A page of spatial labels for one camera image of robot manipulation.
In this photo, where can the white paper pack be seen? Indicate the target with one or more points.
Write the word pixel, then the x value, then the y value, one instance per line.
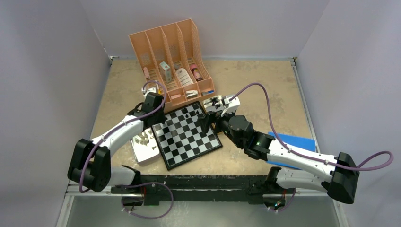
pixel 183 77

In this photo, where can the blue foam pad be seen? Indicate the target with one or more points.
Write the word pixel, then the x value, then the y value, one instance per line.
pixel 304 143

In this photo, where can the black metal base rail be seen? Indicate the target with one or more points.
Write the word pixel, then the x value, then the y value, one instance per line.
pixel 253 189

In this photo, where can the peach plastic desk organizer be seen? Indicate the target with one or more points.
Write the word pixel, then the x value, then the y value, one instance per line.
pixel 178 45

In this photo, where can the pile of white chess pieces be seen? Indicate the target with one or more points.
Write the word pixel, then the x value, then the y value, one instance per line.
pixel 145 140

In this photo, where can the black white chess board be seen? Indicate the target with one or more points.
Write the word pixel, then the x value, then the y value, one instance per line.
pixel 181 140

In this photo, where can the pink bottle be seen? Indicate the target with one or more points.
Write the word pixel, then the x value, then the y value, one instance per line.
pixel 196 73

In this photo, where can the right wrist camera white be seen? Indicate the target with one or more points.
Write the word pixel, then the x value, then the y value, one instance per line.
pixel 227 105

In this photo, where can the blue grey small object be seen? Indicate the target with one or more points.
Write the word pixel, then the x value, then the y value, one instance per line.
pixel 204 93

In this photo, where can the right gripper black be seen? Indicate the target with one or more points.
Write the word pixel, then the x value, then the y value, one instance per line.
pixel 211 118

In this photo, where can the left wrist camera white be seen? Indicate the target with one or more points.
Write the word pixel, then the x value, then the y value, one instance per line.
pixel 149 90

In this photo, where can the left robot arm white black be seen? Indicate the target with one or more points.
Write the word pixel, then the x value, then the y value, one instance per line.
pixel 90 164

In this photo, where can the white green carton box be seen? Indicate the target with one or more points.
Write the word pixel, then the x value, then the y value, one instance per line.
pixel 165 70

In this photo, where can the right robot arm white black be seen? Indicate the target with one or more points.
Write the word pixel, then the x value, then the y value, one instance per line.
pixel 334 175

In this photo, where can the white stapler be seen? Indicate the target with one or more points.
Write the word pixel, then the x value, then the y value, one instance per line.
pixel 191 94

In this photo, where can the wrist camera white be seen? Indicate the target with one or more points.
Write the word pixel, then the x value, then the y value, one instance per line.
pixel 149 90
pixel 227 105

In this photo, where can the silver metal tin tray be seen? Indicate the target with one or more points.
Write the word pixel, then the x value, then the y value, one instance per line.
pixel 143 156

